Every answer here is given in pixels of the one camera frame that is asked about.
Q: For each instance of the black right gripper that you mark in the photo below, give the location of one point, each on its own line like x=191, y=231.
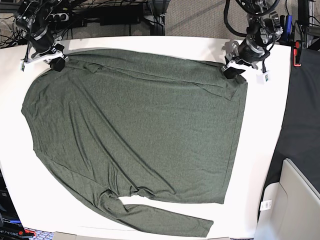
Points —
x=44, y=43

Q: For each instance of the blue handled clamp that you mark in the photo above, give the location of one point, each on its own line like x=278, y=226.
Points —
x=286, y=24

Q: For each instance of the black flat electronics box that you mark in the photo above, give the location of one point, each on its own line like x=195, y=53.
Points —
x=119, y=20

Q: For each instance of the grey metal table leg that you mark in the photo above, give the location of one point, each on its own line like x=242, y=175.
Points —
x=157, y=16

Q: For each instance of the orange clamp bottom left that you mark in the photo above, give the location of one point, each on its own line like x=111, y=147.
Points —
x=27, y=233

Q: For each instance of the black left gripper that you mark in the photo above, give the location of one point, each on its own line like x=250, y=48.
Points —
x=247, y=53

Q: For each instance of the beige plastic bin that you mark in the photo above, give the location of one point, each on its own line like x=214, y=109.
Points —
x=295, y=212

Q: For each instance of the white barcode label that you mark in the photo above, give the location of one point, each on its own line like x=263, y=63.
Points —
x=265, y=205

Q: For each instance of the black printed box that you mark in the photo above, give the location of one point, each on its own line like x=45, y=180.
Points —
x=10, y=224

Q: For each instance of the dark green long-sleeve shirt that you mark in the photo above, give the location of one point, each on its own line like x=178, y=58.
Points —
x=116, y=123

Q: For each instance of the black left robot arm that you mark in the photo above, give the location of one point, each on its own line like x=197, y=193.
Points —
x=263, y=30

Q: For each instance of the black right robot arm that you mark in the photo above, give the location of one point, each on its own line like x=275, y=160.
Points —
x=32, y=16

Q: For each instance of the orange black clamp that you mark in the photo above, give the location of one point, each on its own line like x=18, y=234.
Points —
x=297, y=50

